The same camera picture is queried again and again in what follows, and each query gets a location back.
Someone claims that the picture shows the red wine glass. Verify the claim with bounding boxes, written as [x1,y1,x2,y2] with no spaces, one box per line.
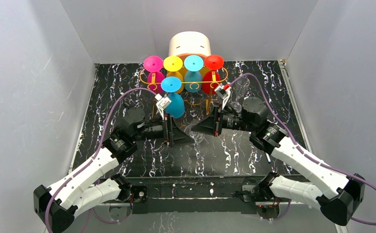
[202,54,224,94]

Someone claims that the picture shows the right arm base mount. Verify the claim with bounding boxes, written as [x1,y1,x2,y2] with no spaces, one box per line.
[232,184,291,223]

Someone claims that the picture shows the light blue rear wine glass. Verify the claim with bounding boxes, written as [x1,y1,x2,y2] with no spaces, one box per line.
[184,55,204,93]

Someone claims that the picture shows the clear wine glass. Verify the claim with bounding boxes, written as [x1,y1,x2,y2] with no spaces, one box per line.
[184,119,205,144]

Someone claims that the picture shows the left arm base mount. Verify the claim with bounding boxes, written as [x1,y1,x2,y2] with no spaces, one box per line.
[109,185,148,222]

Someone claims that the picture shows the blue and white marker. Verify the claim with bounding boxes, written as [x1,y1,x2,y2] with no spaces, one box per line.
[265,153,272,164]

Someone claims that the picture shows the yellow wine glass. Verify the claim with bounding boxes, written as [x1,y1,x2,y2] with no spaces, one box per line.
[161,56,183,94]

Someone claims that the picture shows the white cylindrical container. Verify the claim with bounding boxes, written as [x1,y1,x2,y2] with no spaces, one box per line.
[168,31,211,57]

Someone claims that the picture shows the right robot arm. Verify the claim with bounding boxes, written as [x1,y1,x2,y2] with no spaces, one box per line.
[192,97,365,226]

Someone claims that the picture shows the blue front wine glass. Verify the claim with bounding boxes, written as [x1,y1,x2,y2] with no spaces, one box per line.
[161,76,185,118]

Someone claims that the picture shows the clear champagne flute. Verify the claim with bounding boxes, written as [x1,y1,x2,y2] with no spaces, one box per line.
[230,78,250,113]

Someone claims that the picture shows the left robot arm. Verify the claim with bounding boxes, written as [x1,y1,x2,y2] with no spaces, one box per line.
[33,108,194,233]

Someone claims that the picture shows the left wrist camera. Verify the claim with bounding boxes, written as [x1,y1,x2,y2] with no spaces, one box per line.
[155,94,171,115]

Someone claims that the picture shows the gold wire wine glass rack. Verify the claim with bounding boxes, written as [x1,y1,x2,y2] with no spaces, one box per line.
[138,67,228,114]

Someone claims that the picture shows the pink wine glass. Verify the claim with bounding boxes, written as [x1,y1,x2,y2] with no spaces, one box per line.
[143,55,165,93]

